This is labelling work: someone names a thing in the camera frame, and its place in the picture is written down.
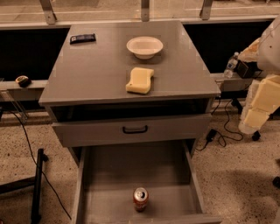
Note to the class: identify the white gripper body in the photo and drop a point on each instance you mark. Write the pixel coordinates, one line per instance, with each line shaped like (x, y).
(270, 52)

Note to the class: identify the red coke can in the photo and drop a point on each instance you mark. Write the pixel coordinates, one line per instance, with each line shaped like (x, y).
(140, 199)

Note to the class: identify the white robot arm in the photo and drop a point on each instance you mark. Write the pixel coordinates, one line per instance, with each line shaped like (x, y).
(265, 51)

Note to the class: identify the closed grey top drawer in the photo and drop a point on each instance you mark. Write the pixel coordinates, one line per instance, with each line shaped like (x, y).
(102, 132)

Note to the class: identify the open grey middle drawer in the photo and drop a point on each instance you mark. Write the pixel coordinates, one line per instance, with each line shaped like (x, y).
(109, 174)

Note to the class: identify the grey drawer cabinet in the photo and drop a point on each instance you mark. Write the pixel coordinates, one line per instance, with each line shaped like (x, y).
(88, 81)

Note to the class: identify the small black box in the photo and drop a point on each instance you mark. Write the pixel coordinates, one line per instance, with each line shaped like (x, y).
(246, 69)

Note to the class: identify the clear water bottle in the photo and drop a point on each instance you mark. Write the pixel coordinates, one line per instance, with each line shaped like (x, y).
(231, 65)

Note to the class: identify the black power adapter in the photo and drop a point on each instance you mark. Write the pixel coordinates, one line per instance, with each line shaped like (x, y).
(211, 135)

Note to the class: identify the yellow sponge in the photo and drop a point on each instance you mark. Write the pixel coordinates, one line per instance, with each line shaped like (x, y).
(140, 80)

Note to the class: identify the white bowl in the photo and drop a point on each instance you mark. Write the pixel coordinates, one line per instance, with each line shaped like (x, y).
(144, 47)

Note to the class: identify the dark snack bar packet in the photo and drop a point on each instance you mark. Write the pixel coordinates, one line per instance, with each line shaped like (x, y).
(84, 38)

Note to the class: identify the yellow black tape measure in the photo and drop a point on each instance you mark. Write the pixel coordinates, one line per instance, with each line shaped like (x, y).
(23, 81)

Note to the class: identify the black stand leg left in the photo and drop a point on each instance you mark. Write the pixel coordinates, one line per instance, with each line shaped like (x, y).
(35, 182)

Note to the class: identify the black drawer handle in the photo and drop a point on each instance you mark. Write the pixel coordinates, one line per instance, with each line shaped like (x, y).
(136, 130)

